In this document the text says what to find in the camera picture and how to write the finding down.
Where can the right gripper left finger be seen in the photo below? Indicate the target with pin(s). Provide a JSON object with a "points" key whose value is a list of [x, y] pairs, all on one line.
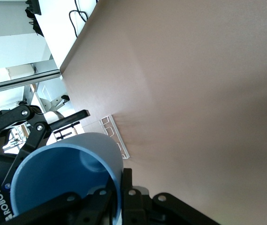
{"points": [[96, 208]]}

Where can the blue plastic cup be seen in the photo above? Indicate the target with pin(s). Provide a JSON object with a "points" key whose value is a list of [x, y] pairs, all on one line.
{"points": [[54, 168]]}

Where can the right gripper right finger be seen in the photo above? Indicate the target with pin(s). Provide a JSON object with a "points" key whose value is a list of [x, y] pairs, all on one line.
{"points": [[143, 211]]}

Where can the black hanging bundle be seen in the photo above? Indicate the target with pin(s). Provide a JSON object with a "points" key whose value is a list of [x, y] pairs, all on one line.
{"points": [[34, 7]]}

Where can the aluminium frame rail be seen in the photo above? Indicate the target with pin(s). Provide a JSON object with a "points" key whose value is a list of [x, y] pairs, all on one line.
{"points": [[18, 82]]}

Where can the white metal stand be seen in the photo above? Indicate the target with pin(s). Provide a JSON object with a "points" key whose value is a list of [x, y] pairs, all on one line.
{"points": [[54, 103]]}

